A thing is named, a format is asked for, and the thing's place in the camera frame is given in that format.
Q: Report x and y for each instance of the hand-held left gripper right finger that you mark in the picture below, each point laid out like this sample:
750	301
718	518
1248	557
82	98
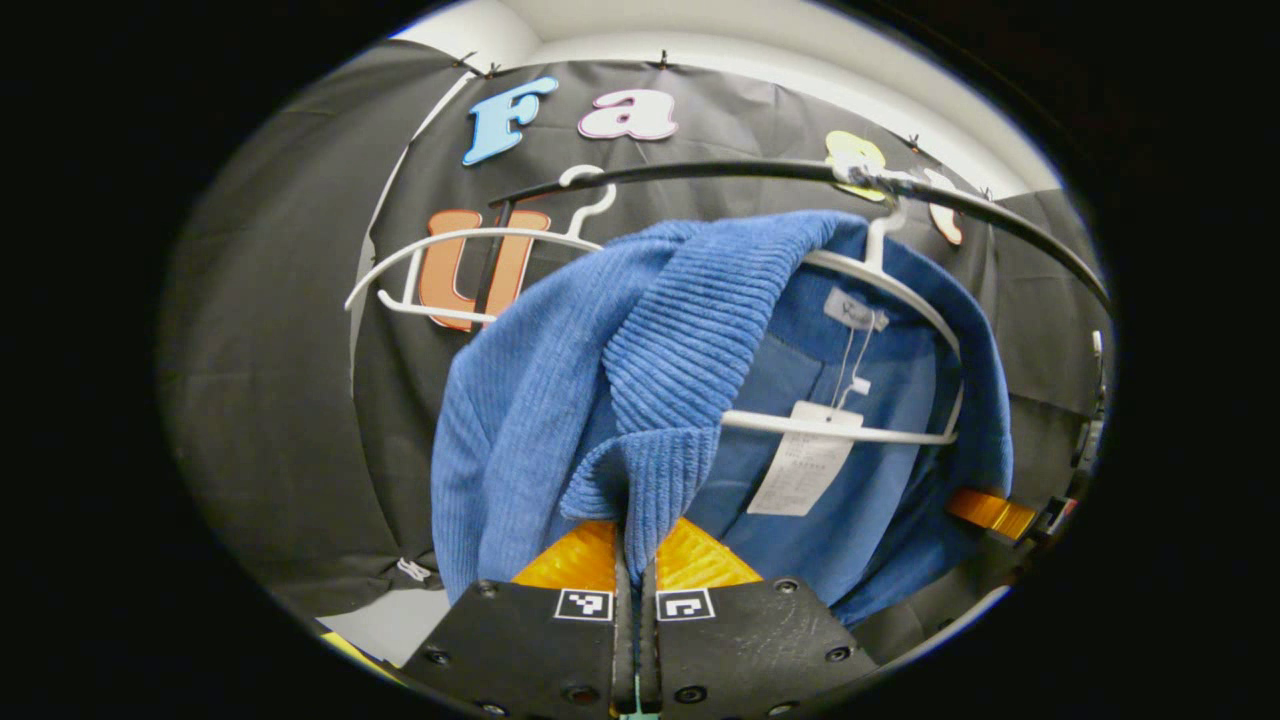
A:
740	650

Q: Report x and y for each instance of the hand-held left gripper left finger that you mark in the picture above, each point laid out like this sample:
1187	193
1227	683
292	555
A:
520	650

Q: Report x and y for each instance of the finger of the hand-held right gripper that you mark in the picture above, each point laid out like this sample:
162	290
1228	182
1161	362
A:
990	512

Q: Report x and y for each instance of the white plastic hanger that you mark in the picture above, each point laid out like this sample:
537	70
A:
470	233
900	436

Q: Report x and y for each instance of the black clothes rail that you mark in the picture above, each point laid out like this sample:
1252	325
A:
700	170

